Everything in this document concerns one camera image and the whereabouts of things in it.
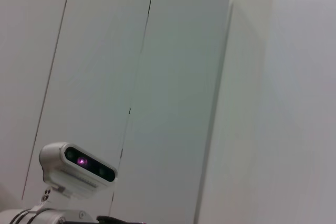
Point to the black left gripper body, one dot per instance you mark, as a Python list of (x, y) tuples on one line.
[(118, 220)]

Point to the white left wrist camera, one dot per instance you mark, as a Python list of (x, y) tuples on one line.
[(78, 166)]

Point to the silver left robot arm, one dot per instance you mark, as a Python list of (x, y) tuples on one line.
[(47, 214)]

